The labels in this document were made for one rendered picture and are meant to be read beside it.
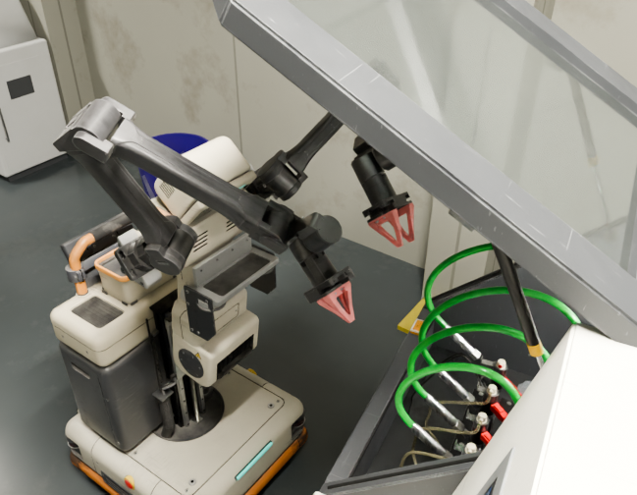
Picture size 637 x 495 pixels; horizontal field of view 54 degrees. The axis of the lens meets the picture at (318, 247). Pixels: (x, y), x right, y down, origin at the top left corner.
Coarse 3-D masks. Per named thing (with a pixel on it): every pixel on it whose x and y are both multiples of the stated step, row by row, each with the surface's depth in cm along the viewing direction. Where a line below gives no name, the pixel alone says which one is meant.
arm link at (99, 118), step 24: (72, 120) 121; (96, 120) 114; (72, 144) 118; (96, 168) 124; (120, 168) 127; (120, 192) 129; (144, 192) 134; (144, 216) 134; (168, 216) 145; (144, 240) 141; (168, 240) 141; (168, 264) 143
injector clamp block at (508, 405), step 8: (480, 392) 144; (480, 400) 142; (504, 400) 142; (472, 408) 140; (504, 408) 141; (512, 408) 141; (464, 416) 138; (496, 416) 138; (464, 424) 137; (472, 424) 137; (496, 424) 137; (464, 440) 133
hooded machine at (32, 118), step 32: (0, 0) 397; (0, 32) 398; (32, 32) 414; (0, 64) 397; (32, 64) 414; (0, 96) 403; (32, 96) 421; (0, 128) 410; (32, 128) 429; (64, 128) 449; (0, 160) 419; (32, 160) 437
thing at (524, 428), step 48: (576, 336) 76; (576, 384) 69; (624, 384) 69; (528, 432) 72; (576, 432) 64; (624, 432) 64; (480, 480) 86; (528, 480) 62; (576, 480) 59; (624, 480) 59
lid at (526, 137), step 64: (256, 0) 77; (320, 0) 90; (384, 0) 100; (448, 0) 113; (512, 0) 125; (320, 64) 75; (384, 64) 87; (448, 64) 96; (512, 64) 109; (576, 64) 123; (384, 128) 74; (448, 128) 84; (512, 128) 93; (576, 128) 105; (448, 192) 75; (512, 192) 78; (576, 192) 90; (512, 256) 75; (576, 256) 76
